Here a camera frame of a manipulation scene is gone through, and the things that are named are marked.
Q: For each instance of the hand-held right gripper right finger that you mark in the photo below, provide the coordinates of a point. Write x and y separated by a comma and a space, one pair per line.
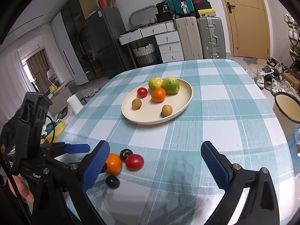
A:
215, 166

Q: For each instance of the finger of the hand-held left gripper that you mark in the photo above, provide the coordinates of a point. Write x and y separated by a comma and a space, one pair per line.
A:
77, 148
61, 162

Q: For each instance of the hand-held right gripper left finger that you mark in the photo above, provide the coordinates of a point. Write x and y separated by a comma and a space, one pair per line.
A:
96, 166

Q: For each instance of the orange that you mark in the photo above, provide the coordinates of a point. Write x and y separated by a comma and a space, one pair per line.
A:
114, 164
158, 95

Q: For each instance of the red tomato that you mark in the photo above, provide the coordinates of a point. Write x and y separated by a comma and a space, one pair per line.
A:
134, 161
142, 92

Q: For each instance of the brown longan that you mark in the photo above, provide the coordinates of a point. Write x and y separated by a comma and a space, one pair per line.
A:
136, 103
166, 110

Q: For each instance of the cream round plate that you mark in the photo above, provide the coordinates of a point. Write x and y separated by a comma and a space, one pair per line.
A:
152, 114

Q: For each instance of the yellow-green guava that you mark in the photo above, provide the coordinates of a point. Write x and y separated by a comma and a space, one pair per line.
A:
155, 83
171, 85

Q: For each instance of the person's left hand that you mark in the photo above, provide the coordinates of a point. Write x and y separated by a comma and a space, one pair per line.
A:
22, 191

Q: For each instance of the yellow bag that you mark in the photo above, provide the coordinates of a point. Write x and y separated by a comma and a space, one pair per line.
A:
59, 127

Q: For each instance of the grey storage cabinet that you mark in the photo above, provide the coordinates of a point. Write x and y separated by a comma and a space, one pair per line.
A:
63, 98

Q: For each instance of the paper towel roll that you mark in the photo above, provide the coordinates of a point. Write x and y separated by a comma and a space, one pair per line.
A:
75, 104

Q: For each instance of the blue checked tablecloth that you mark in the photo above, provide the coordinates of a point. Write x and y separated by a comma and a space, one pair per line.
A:
211, 112

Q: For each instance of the pair of beige slippers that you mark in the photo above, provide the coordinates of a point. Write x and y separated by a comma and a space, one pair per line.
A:
92, 92

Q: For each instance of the brown curtain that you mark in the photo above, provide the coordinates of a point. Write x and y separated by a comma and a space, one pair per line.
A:
38, 68

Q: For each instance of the white curtain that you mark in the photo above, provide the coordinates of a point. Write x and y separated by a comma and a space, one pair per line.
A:
14, 63

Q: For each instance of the cream basin with dark rim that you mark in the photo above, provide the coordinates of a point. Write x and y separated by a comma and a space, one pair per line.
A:
287, 109

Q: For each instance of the dark glass cabinet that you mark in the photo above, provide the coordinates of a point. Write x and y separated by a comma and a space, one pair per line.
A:
75, 39

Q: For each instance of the pile of shoes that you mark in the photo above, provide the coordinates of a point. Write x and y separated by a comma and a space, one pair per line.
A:
271, 77

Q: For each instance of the grey door mat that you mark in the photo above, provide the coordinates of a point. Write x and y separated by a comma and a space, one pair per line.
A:
250, 61

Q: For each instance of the dark grey refrigerator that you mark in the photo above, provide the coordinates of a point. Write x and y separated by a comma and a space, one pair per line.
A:
105, 39

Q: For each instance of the cardboard box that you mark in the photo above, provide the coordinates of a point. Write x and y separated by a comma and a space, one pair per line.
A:
291, 80

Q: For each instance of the woven laundry basket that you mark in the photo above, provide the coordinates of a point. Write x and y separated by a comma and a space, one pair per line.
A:
145, 55

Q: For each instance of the silver suitcase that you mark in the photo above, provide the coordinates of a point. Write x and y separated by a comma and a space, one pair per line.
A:
212, 38

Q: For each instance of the white drawer chest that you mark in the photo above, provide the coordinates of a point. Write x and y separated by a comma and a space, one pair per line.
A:
170, 46

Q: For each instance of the beige suitcase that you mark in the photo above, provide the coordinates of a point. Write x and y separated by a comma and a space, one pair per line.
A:
188, 38

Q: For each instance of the white dressing desk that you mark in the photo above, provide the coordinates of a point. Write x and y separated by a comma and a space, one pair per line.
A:
150, 31

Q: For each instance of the metal shoe rack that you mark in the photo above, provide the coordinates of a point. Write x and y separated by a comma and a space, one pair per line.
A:
294, 46

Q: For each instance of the wooden door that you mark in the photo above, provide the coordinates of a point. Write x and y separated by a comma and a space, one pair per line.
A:
246, 23

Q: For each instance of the oval mirror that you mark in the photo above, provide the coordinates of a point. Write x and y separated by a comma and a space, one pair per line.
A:
143, 15

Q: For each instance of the yellow and black shoe box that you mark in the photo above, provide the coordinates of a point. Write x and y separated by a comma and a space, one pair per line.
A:
205, 12

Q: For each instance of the black storage box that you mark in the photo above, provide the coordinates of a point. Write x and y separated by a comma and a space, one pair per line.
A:
164, 17

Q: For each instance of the plain black shoe box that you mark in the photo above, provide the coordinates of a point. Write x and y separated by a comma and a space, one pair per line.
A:
202, 6

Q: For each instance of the black printed bag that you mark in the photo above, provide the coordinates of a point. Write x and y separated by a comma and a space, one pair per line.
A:
163, 7

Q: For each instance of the red and black shoe box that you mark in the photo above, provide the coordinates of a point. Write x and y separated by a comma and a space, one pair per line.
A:
200, 0

